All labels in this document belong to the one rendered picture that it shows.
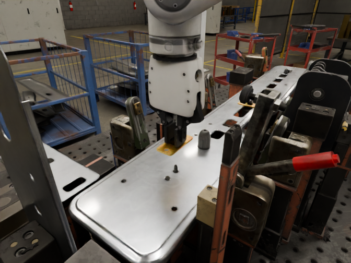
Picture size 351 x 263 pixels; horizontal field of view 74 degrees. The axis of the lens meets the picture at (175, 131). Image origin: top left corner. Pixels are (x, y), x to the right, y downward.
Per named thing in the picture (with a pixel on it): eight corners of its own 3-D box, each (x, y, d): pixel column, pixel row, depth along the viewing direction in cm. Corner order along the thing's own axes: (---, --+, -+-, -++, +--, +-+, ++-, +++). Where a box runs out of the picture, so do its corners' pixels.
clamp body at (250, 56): (238, 108, 158) (246, 52, 141) (260, 113, 151) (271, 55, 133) (232, 113, 151) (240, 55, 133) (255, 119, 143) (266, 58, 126)
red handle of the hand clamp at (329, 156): (238, 162, 43) (336, 144, 33) (243, 171, 44) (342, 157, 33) (229, 174, 41) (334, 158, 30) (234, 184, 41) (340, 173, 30)
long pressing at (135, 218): (271, 65, 142) (272, 62, 142) (313, 71, 131) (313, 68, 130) (60, 208, 44) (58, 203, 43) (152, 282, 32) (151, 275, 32)
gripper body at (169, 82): (212, 48, 39) (208, 109, 45) (164, 42, 44) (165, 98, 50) (188, 55, 34) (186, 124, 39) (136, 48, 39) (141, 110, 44)
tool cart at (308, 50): (302, 72, 507) (315, 22, 460) (323, 76, 473) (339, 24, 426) (278, 78, 468) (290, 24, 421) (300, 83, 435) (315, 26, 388)
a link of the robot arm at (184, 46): (212, 34, 39) (211, 52, 40) (169, 30, 43) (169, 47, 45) (184, 39, 33) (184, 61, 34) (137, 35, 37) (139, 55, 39)
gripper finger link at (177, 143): (197, 114, 44) (196, 144, 47) (183, 110, 45) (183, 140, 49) (188, 120, 42) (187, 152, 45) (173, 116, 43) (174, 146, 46)
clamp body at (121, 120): (133, 195, 87) (123, 109, 70) (158, 209, 81) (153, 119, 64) (114, 211, 81) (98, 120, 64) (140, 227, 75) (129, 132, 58)
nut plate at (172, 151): (179, 133, 52) (179, 128, 52) (194, 138, 50) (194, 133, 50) (155, 150, 46) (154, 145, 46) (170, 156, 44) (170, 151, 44)
